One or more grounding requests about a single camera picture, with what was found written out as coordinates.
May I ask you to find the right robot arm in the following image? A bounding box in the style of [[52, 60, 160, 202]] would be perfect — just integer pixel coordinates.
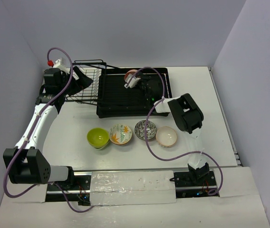
[[144, 94, 212, 186]]

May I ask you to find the black leaf pattern bowl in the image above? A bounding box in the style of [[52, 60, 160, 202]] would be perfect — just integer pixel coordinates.
[[134, 120, 157, 141]]

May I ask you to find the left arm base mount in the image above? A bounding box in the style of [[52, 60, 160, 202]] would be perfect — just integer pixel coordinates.
[[45, 172, 92, 206]]

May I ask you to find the white taped sheet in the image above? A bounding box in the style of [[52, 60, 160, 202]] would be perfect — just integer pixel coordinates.
[[90, 171, 176, 206]]

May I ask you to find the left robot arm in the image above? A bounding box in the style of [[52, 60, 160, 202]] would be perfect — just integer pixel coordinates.
[[3, 66, 93, 190]]

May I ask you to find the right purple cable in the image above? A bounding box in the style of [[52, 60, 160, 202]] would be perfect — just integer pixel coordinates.
[[130, 66, 223, 196]]

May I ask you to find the green bowl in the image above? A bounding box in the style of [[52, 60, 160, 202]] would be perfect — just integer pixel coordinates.
[[87, 128, 109, 149]]

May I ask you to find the black dish rack tray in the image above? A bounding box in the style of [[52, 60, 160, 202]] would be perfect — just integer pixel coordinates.
[[96, 67, 172, 118]]

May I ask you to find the orange floral bowl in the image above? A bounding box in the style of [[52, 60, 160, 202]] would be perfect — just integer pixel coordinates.
[[124, 69, 137, 82]]

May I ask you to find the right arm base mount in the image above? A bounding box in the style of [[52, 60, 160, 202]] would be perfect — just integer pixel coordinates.
[[170, 171, 217, 199]]

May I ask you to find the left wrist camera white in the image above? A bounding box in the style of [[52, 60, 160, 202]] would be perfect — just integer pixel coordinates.
[[47, 58, 69, 73]]

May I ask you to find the purple cable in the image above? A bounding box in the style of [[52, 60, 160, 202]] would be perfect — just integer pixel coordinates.
[[130, 66, 223, 196], [3, 47, 95, 212]]

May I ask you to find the black wire plate rack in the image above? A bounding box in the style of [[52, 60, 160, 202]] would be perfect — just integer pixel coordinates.
[[65, 59, 107, 105]]

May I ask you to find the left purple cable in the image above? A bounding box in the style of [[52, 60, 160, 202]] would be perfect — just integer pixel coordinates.
[[3, 47, 95, 212]]

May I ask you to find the white bowl pink rim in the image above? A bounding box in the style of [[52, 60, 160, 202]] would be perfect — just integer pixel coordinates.
[[156, 126, 177, 148]]

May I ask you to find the leaf pattern white bowl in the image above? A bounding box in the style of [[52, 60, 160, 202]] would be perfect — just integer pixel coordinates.
[[109, 123, 133, 145]]

